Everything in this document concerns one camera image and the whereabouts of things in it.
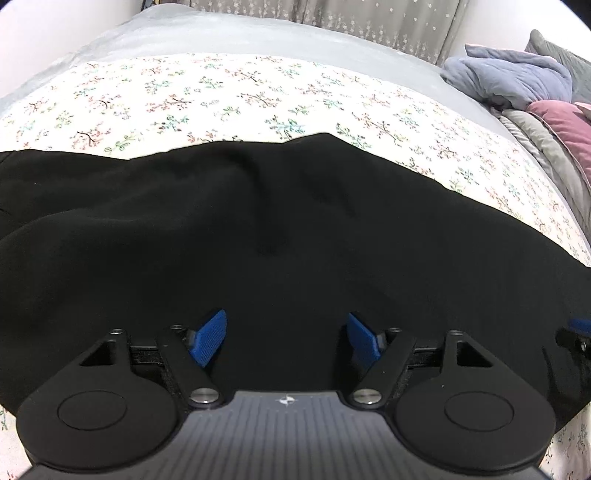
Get floral bed sheet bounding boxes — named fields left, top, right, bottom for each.
left=0, top=52, right=591, bottom=480

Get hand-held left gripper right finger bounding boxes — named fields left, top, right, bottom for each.
left=345, top=311, right=497, bottom=411

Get grey pillow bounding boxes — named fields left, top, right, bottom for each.
left=524, top=30, right=591, bottom=103

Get pink pillow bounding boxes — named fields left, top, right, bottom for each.
left=526, top=100, right=591, bottom=183

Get grey bed blanket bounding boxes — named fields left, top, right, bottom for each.
left=0, top=4, right=509, bottom=132

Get blue-grey quilt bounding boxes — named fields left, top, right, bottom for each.
left=441, top=44, right=575, bottom=112

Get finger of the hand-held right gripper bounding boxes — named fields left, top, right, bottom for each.
left=555, top=316, right=591, bottom=352

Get grey star-print curtain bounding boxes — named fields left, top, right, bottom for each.
left=187, top=0, right=472, bottom=64

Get light grey quilt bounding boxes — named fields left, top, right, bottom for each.
left=498, top=108, right=591, bottom=241

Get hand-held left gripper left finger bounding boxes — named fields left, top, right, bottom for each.
left=78, top=308, right=228, bottom=410

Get black pants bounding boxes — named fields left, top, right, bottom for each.
left=0, top=133, right=591, bottom=435

